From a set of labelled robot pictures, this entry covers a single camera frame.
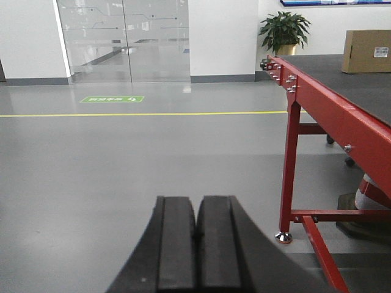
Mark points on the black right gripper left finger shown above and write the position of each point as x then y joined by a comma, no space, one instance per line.
164,259

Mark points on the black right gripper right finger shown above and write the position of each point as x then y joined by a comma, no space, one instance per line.
235,256

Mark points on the brown cardboard package box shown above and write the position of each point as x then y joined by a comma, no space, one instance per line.
359,49

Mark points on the black caster wheel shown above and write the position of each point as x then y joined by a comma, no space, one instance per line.
349,162

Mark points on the green floor sign sticker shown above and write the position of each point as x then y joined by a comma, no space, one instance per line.
112,99

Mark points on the glass double door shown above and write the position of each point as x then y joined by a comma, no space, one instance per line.
126,41

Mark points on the green potted plant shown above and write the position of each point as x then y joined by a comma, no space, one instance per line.
285,28

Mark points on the white barcode label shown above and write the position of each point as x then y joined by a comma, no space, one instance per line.
381,52

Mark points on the red metal conveyor frame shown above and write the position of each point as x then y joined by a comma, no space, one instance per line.
354,109

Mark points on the blue wall picture frame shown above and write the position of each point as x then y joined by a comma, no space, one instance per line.
292,3

